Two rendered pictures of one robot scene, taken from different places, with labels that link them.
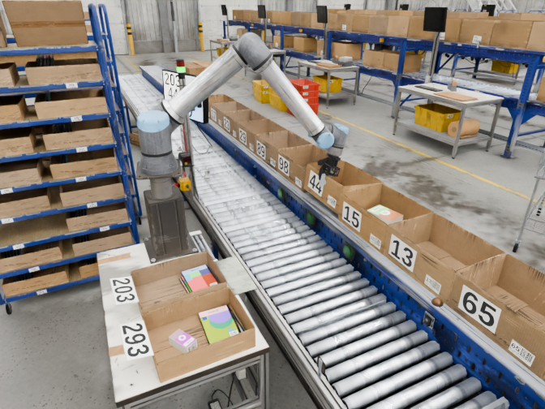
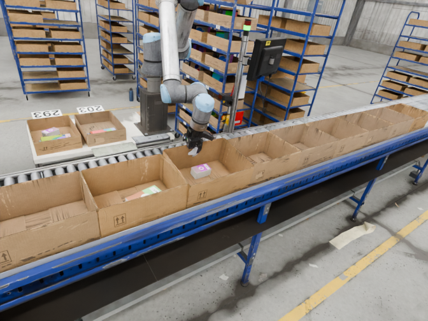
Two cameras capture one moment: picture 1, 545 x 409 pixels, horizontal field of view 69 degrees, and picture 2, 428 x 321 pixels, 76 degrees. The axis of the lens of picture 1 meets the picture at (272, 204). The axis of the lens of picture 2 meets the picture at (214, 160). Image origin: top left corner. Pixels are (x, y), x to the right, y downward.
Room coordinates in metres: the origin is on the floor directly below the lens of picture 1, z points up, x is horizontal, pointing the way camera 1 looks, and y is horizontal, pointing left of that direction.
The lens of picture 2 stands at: (1.94, -1.62, 1.78)
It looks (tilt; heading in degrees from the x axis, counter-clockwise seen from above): 31 degrees down; 77
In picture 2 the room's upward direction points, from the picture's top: 8 degrees clockwise
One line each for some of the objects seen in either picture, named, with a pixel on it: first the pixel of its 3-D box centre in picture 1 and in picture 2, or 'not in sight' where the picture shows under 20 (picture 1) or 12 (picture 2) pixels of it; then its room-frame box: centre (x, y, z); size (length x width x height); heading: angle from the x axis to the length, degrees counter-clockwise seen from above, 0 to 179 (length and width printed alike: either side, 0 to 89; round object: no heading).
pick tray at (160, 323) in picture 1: (198, 329); (54, 134); (1.18, 0.30, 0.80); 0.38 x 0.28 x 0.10; 117
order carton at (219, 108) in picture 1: (229, 114); (384, 123); (3.95, 0.42, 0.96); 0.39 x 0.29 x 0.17; 25
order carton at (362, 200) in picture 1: (382, 216); (135, 192); (1.83, -0.58, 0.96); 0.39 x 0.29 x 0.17; 25
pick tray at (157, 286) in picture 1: (178, 285); (99, 127); (1.47, 0.44, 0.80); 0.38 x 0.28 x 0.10; 117
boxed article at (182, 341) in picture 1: (182, 342); (51, 132); (1.14, 0.35, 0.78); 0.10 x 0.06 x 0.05; 55
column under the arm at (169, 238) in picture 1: (166, 220); (153, 109); (1.87, 0.58, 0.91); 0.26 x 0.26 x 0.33; 25
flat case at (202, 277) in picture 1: (200, 279); (105, 134); (1.52, 0.34, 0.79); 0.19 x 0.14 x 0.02; 29
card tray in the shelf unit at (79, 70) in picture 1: (64, 71); (232, 20); (2.59, 1.30, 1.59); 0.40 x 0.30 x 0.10; 116
